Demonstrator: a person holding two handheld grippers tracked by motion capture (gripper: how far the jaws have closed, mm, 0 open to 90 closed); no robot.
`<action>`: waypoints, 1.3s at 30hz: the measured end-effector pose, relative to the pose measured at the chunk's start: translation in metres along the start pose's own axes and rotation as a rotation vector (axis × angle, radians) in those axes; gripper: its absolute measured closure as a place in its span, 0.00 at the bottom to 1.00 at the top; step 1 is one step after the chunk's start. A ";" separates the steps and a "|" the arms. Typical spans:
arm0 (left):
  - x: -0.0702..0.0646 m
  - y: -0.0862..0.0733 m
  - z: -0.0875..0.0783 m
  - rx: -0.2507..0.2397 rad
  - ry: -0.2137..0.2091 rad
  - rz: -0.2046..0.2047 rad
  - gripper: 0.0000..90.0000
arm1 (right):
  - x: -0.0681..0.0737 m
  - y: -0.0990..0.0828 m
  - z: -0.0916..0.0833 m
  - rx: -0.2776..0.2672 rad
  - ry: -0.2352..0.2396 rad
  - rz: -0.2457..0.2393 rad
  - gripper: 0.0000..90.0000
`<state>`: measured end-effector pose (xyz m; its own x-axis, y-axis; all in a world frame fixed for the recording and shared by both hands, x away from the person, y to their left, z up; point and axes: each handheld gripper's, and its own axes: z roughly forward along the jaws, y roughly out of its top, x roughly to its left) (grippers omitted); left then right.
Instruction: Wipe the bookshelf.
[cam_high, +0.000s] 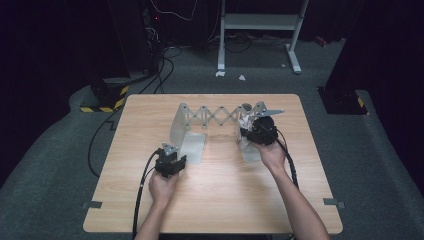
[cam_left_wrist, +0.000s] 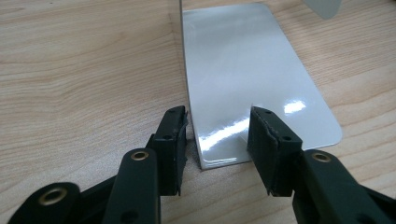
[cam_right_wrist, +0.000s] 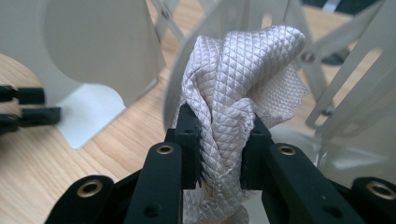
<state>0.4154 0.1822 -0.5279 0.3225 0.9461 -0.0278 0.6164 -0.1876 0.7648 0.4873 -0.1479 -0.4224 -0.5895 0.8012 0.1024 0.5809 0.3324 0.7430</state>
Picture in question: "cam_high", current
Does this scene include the tangled cables under stand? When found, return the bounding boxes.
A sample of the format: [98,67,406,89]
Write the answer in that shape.
[208,31,291,54]

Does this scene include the white metal stand frame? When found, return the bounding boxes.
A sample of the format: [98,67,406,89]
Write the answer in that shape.
[217,0,309,75]

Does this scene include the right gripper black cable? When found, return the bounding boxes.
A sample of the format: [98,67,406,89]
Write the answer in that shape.
[274,128,300,190]

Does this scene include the person's right hand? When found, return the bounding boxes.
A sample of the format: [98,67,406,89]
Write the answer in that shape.
[254,139,287,175]

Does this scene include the person's left hand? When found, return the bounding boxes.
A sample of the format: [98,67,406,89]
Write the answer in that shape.
[148,171,180,210]

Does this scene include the thin white hanging cable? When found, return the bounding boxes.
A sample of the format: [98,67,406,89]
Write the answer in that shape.
[149,0,198,22]

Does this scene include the dark equipment rack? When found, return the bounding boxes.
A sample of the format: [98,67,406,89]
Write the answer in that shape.
[106,0,163,75]

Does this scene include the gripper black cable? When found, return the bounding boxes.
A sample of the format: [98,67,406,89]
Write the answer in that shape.
[274,128,300,190]
[132,149,162,240]

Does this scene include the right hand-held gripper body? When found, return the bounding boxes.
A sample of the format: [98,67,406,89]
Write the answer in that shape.
[244,108,285,146]

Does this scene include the long black floor cable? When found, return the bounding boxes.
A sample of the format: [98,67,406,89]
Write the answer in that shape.
[87,105,126,178]

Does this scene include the grey metal expandable rack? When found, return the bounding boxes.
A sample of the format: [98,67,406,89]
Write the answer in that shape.
[169,100,278,165]

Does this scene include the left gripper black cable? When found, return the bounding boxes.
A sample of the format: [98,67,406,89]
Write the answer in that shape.
[132,149,162,240]

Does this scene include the black floor cable bundle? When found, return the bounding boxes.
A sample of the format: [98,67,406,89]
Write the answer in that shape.
[138,45,183,95]

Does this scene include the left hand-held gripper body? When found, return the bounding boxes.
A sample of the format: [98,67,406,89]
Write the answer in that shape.
[154,142,179,179]

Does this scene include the grey tape strip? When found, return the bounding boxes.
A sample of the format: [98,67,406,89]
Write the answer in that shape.
[322,197,346,210]
[81,200,103,210]

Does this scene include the black yellow striped stand base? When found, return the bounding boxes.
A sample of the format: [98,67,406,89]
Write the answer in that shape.
[317,86,370,116]
[79,78,130,114]

